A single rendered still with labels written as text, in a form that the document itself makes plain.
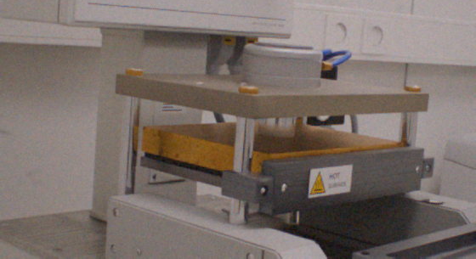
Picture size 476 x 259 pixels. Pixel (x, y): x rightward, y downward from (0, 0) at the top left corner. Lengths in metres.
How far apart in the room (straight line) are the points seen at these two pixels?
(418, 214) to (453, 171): 0.99
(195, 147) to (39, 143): 0.60
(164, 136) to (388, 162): 0.22
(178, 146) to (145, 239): 0.10
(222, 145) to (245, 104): 0.08
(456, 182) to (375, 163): 1.06
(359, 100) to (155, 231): 0.22
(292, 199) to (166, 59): 0.29
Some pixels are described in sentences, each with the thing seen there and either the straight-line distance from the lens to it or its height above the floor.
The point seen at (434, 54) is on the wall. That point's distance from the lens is 1.84.
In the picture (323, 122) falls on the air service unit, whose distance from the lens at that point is 1.10.
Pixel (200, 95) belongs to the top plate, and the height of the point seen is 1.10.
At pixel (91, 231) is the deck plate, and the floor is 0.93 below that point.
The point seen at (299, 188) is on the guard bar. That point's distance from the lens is 0.73.
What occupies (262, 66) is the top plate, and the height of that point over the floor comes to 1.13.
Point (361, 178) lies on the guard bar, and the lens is 0.80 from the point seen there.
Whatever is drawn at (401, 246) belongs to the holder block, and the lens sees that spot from 0.72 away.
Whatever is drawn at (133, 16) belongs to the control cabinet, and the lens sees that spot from 0.88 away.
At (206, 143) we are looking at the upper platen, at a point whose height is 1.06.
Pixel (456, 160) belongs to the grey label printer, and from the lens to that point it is 1.87.
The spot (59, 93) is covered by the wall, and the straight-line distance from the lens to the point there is 1.36.
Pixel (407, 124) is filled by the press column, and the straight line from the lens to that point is 0.90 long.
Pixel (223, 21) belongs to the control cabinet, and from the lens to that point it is 0.97.
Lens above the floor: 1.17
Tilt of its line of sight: 6 degrees down
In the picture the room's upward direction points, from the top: 5 degrees clockwise
